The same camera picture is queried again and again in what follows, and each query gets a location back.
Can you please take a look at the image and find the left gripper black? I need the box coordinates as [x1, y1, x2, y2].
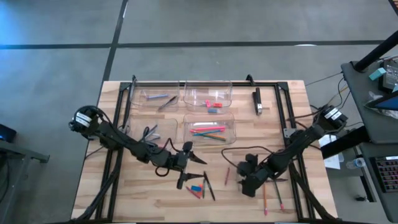
[167, 141, 208, 190]

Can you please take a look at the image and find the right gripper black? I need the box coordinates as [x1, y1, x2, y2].
[236, 153, 275, 198]

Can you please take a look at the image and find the orange pencil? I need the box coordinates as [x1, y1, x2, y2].
[203, 132, 228, 140]
[262, 185, 269, 217]

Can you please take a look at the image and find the green pencil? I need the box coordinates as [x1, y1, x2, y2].
[198, 134, 228, 142]
[273, 181, 285, 210]

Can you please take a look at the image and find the blue pencil with pink eraser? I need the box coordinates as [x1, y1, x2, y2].
[192, 129, 222, 137]

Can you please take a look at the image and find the pinkish red pencil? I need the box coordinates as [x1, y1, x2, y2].
[192, 125, 227, 131]

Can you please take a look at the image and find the black pen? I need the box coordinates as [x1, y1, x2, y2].
[203, 170, 216, 202]

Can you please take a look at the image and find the clear plastic bin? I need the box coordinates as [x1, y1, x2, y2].
[183, 112, 237, 147]
[130, 80, 181, 113]
[183, 80, 234, 113]
[124, 114, 180, 153]

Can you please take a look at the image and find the dark gray pen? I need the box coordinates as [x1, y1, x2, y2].
[157, 95, 178, 112]

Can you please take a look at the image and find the black stapler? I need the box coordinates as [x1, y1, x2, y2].
[252, 86, 264, 116]

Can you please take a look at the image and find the white paper sheet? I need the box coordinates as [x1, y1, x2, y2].
[318, 133, 345, 170]

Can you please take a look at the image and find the black desk support beam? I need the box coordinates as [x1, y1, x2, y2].
[320, 125, 371, 160]

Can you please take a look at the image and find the clear water bottle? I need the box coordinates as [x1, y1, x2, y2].
[345, 157, 366, 170]

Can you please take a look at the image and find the dark gray desk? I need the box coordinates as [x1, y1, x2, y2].
[340, 60, 398, 144]
[359, 142, 398, 223]

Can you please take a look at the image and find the black keyboard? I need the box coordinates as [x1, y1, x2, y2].
[369, 155, 398, 194]

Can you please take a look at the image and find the tablet with blue screen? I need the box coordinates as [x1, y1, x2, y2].
[363, 91, 398, 119]

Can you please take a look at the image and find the teal box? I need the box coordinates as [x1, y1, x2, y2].
[368, 67, 387, 82]

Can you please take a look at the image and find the black electronic device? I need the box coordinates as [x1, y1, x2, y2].
[378, 58, 398, 94]

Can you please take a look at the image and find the black diagonal pole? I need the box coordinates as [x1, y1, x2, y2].
[353, 29, 398, 73]

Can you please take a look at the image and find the dark metal stand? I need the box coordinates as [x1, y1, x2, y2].
[0, 139, 50, 215]

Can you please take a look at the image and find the black device with blue light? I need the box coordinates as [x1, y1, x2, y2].
[0, 123, 17, 144]

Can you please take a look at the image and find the black metal table frame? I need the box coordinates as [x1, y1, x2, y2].
[74, 80, 338, 223]

